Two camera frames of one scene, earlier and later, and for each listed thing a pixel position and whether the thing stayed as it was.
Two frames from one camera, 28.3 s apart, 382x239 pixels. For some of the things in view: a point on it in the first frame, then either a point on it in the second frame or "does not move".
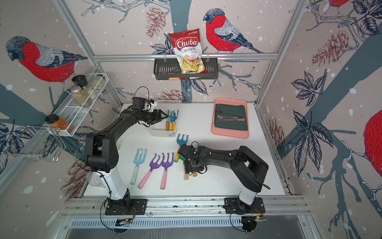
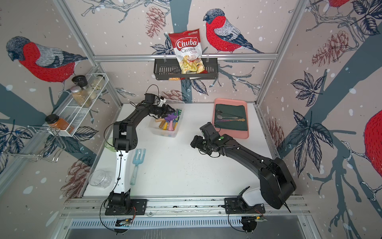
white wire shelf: (67, 121) does not move
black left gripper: (158, 118) -> (166, 111)
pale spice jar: (98, 81) does not move
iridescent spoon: (242, 119) does not move
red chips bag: (187, 45) does not move
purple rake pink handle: (165, 166) -> (169, 117)
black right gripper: (188, 172) -> (195, 143)
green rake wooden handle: (185, 175) -> (178, 112)
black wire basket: (168, 68) does not move
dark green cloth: (231, 116) does not move
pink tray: (227, 132) does not move
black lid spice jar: (81, 80) does not move
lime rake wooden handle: (167, 122) -> (162, 120)
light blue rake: (138, 162) does not move
